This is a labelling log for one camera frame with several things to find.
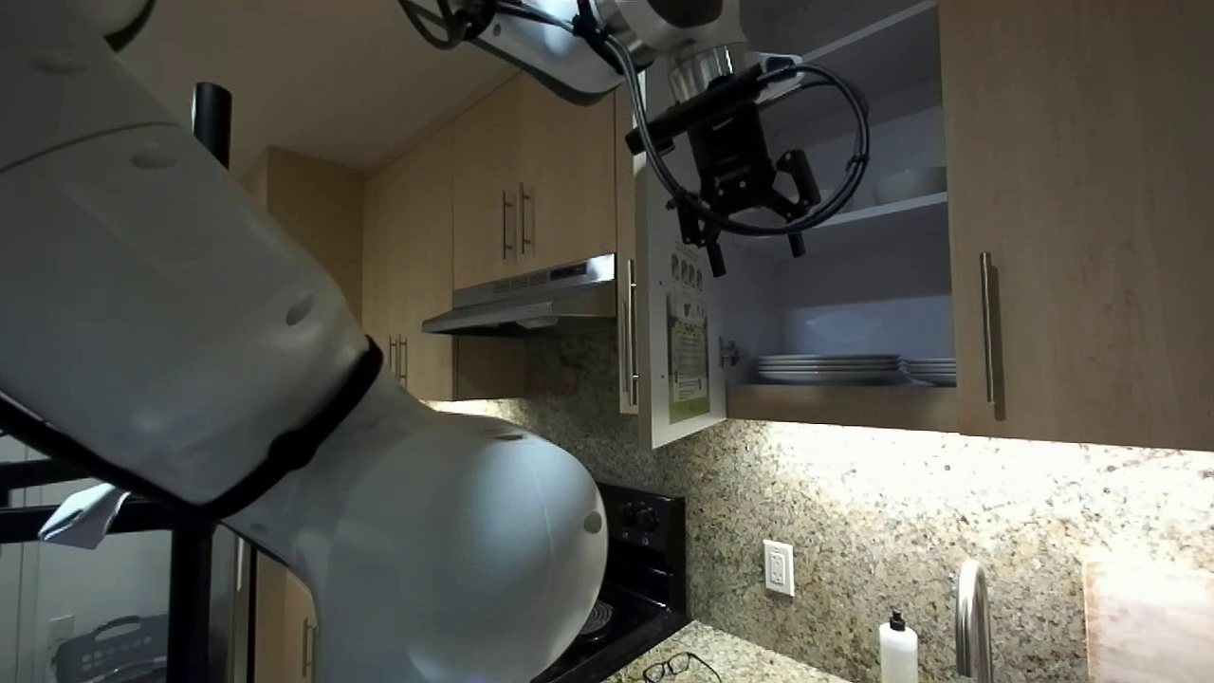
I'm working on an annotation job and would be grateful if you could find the range hood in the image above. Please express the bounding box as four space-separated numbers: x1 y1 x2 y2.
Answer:
422 254 617 336

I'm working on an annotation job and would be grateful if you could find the steel faucet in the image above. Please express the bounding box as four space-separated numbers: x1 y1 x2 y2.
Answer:
956 558 993 683

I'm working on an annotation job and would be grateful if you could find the wooden cupboard door with handle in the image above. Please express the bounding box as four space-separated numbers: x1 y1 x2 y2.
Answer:
611 89 733 455

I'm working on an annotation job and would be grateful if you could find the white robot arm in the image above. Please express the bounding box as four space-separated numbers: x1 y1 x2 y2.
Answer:
0 0 606 683

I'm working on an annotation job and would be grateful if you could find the white wall outlet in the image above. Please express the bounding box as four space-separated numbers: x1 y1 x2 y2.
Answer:
762 541 798 595

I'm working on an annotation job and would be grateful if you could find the black stove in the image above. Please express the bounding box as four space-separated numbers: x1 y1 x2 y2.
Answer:
531 486 685 683

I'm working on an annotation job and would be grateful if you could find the stack of white plates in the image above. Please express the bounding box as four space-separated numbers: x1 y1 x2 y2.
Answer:
755 353 956 388

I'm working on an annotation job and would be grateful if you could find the white soap bottle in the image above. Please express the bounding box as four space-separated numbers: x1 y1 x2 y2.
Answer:
880 613 918 683

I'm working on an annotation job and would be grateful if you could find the middle wooden cupboard door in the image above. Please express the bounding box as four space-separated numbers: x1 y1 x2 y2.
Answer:
939 0 1214 447

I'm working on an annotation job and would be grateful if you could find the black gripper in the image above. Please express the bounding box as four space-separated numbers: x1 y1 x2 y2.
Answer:
625 66 821 279

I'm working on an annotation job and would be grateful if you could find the wooden cutting board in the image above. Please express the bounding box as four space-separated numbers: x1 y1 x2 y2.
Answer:
1084 561 1214 683

